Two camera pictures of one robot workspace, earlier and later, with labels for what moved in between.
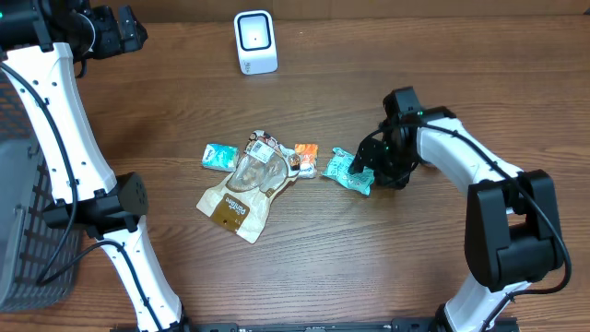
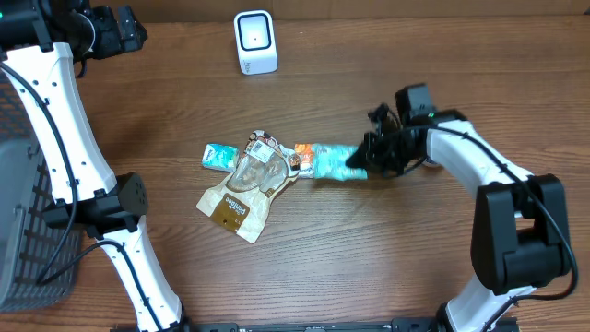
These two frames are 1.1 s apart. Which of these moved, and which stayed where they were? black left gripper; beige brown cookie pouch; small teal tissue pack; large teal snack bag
Moved: large teal snack bag
Stayed: beige brown cookie pouch; black left gripper; small teal tissue pack
